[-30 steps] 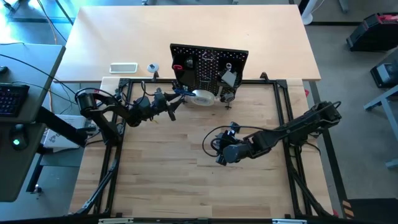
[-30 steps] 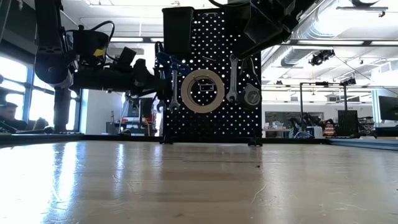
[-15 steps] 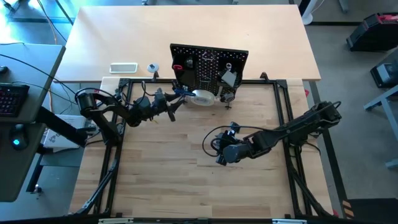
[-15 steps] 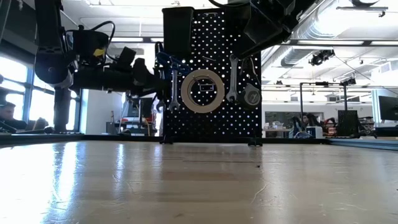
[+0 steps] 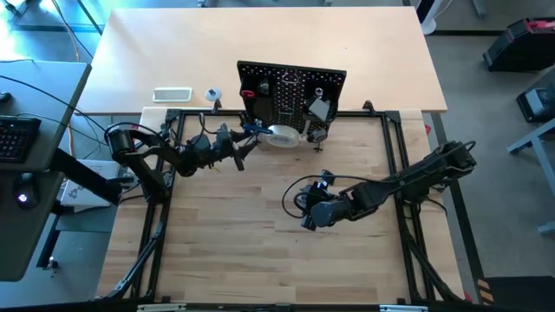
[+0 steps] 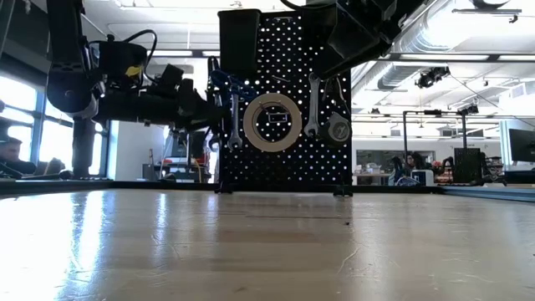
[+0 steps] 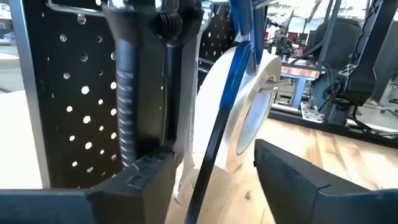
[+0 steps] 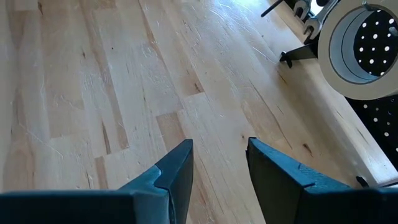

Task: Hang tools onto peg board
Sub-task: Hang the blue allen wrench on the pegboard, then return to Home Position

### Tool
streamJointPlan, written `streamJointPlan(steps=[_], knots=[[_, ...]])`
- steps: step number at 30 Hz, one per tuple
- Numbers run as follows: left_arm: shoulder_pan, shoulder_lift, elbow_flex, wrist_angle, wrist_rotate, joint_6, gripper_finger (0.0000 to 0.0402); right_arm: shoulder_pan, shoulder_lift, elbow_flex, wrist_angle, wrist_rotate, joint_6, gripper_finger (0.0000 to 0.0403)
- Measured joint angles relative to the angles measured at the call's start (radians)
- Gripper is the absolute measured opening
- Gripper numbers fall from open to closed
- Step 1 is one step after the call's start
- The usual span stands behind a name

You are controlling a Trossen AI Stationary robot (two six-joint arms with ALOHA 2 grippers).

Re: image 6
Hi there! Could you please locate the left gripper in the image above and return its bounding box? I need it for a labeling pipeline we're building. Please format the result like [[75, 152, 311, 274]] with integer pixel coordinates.
[[96, 78, 233, 132]]

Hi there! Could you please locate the clear tape roll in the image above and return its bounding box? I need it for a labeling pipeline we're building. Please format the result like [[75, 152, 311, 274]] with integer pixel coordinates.
[[242, 92, 303, 153]]

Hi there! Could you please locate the blue T-handle hex key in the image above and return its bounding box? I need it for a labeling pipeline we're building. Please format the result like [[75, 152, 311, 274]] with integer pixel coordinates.
[[207, 69, 257, 104]]

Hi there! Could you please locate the black handheld tool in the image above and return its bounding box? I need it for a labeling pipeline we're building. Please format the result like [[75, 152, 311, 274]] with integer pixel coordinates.
[[323, 77, 350, 119]]

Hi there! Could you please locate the black grey tape measure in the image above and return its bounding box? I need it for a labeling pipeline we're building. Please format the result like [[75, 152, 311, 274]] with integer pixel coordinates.
[[320, 111, 354, 149]]

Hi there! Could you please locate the long double-prong peg hook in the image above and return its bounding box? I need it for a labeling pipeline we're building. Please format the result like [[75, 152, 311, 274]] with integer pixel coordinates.
[[266, 110, 290, 125]]

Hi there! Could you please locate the black peg board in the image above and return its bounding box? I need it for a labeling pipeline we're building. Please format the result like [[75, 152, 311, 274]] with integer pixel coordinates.
[[217, 10, 354, 196]]

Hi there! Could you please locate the small background peg board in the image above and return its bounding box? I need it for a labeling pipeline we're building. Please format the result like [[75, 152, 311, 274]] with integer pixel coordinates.
[[453, 146, 484, 185]]

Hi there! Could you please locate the long ceiling light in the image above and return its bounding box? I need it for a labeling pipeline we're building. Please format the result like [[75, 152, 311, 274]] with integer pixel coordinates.
[[145, 49, 219, 59]]

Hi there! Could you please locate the black storage bin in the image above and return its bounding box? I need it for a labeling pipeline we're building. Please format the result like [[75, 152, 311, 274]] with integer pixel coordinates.
[[217, 8, 262, 80]]

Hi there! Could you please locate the ceiling light beam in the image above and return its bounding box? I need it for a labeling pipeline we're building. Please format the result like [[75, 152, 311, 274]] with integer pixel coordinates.
[[375, 51, 535, 64]]

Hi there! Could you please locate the person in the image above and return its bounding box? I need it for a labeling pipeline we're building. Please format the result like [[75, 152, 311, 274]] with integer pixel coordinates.
[[390, 153, 420, 186], [0, 136, 38, 177]]

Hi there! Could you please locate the background monitor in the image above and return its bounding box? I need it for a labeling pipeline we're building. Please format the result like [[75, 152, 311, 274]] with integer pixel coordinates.
[[507, 128, 535, 164]]

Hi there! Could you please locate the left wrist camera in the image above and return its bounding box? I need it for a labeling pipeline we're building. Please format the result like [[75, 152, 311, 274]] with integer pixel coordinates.
[[158, 62, 186, 91]]

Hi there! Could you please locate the silver air duct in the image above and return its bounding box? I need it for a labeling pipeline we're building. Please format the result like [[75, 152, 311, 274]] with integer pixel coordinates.
[[350, 0, 473, 91]]

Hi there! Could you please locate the ceiling camera rig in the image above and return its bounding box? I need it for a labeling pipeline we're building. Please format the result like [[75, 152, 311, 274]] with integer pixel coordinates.
[[415, 65, 451, 89]]

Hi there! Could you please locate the black cable loop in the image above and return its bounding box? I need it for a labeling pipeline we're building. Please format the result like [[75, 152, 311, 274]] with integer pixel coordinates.
[[88, 28, 159, 84]]

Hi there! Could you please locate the background black frame rig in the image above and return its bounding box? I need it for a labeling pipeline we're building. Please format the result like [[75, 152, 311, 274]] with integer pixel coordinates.
[[402, 102, 480, 168]]

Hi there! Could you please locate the black aluminium frame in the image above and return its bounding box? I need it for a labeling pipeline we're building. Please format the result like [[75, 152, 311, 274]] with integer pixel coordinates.
[[0, 177, 535, 196]]

